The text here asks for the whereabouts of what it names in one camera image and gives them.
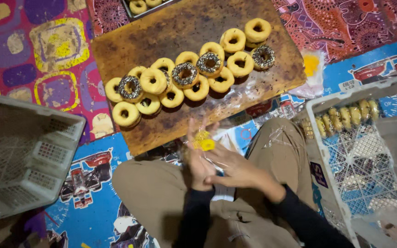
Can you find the person's left hand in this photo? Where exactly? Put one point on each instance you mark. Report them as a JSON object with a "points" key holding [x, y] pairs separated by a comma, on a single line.
{"points": [[196, 168]]}

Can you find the person's right hand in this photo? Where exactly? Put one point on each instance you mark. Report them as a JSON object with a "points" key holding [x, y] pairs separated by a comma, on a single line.
{"points": [[241, 170]]}

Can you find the person's left fingers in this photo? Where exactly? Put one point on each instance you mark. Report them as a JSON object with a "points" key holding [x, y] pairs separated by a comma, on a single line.
{"points": [[193, 132]]}

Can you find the clear bag with yellow label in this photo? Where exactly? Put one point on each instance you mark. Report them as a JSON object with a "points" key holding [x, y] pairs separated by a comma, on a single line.
{"points": [[206, 144]]}

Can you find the chocolate sprinkle donut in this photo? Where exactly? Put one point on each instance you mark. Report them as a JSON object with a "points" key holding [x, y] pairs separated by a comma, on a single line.
{"points": [[202, 67], [178, 78], [257, 61], [125, 90], [166, 77]]}

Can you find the person's khaki trousers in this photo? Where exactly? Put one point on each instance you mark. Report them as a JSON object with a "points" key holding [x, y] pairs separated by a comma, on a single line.
{"points": [[150, 193]]}

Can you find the clear plastic wrap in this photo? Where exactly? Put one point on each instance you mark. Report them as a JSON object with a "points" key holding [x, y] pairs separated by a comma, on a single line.
{"points": [[277, 132]]}

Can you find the brown wooden board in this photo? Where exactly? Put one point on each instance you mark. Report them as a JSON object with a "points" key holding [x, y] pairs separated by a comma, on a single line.
{"points": [[191, 24]]}

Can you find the pile of plain glazed donuts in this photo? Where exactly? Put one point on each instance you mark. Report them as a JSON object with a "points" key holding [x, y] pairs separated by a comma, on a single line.
{"points": [[250, 34]]}

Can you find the white mesh plastic crate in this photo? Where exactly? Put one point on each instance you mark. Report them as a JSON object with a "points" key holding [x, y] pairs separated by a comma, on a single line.
{"points": [[317, 144]]}

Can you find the stack of yellow-print plastic bags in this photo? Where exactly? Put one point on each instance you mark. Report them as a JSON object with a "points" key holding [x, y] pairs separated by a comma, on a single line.
{"points": [[310, 65]]}

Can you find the plain tray donut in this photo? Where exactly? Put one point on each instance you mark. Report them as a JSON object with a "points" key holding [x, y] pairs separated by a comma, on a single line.
{"points": [[153, 3], [133, 8]]}

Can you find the blue race car mat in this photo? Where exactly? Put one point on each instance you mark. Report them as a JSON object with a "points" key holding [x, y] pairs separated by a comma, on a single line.
{"points": [[91, 224]]}

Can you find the metal baking tray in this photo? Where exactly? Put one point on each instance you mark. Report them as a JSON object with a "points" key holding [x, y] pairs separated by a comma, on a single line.
{"points": [[126, 10]]}

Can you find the row of bagged donuts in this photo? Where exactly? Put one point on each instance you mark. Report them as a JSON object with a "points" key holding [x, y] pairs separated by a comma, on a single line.
{"points": [[345, 117]]}

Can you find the red patterned cloth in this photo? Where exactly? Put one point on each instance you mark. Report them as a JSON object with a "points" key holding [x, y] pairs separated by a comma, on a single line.
{"points": [[339, 27]]}

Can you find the purple patterned floor mat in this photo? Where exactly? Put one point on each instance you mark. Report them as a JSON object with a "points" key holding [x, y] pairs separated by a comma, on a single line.
{"points": [[19, 44]]}

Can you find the grey plastic crate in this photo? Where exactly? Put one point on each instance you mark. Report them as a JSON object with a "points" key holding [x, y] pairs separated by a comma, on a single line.
{"points": [[396, 148]]}

